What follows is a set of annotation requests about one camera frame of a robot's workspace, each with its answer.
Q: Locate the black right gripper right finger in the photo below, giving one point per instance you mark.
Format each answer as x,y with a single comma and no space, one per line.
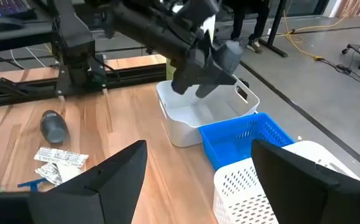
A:
307,199

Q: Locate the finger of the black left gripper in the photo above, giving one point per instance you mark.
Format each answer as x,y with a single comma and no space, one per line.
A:
212,82
184,82

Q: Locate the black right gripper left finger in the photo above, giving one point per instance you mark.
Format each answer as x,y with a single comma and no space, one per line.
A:
111,193

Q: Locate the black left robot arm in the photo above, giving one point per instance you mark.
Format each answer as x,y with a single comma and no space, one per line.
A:
74,40

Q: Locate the narrow white plastic bin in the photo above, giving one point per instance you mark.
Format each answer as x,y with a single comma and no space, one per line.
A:
182,130

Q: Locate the printed white paper sachet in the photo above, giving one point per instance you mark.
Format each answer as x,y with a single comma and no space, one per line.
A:
50,174
61,157

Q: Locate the white perforated plastic basket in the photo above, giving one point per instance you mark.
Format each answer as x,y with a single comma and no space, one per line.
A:
238,193

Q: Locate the blue plastic basket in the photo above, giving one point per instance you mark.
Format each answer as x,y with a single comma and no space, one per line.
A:
229,149

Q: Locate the person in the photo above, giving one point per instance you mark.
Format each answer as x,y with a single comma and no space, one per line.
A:
260,18

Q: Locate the blue disposable razor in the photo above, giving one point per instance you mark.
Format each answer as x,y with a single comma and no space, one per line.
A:
32,184

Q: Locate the black desk leg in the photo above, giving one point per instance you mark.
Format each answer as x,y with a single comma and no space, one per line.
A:
276,21

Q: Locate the black wheeled cart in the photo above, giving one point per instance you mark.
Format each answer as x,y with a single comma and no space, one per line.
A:
353,48

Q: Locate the backlit computer keyboard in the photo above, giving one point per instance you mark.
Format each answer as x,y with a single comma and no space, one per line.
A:
5,7

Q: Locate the black aluminium mount frame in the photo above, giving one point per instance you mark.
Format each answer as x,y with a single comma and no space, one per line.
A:
136,77

